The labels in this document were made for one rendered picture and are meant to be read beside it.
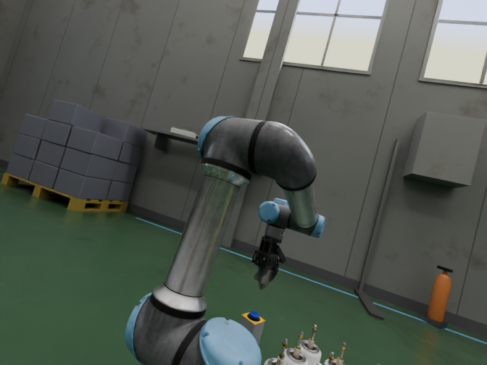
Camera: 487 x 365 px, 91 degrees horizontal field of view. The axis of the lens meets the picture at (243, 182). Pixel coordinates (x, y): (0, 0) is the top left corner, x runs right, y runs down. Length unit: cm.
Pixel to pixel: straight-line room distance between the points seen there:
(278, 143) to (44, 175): 379
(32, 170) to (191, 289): 388
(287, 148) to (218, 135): 15
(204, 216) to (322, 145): 306
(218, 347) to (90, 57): 566
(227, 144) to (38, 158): 384
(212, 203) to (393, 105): 344
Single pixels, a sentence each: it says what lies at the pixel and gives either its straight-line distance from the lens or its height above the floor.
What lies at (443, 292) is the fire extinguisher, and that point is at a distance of 342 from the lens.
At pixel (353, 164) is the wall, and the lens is 345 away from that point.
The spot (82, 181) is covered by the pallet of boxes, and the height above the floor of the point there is 38.
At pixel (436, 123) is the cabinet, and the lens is 353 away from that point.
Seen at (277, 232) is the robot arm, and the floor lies 67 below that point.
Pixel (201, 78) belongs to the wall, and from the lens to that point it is 426.
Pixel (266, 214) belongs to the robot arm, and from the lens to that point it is 83.
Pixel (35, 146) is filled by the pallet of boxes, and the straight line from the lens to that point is 430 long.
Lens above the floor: 78
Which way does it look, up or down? 2 degrees up
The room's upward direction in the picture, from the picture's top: 16 degrees clockwise
